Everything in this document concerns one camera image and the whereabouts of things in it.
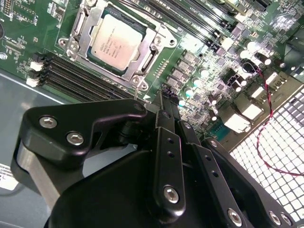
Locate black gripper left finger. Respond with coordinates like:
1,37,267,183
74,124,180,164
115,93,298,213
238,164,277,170
20,91,187,221

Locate silver-topped CPU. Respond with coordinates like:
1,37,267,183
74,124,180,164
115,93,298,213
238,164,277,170
85,10,147,72

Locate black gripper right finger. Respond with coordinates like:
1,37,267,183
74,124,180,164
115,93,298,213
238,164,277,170
166,91,297,228

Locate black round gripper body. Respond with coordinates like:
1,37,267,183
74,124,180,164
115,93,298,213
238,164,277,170
10,140,226,228

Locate metal socket cover frame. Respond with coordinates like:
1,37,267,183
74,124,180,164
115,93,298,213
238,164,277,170
70,4,166,83

